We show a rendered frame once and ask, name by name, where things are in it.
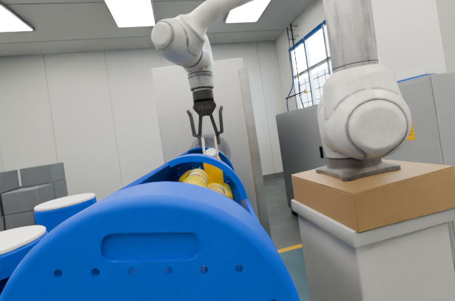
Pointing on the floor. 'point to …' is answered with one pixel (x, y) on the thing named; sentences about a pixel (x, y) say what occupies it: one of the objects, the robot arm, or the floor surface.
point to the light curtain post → (254, 150)
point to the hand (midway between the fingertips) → (210, 146)
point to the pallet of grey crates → (29, 193)
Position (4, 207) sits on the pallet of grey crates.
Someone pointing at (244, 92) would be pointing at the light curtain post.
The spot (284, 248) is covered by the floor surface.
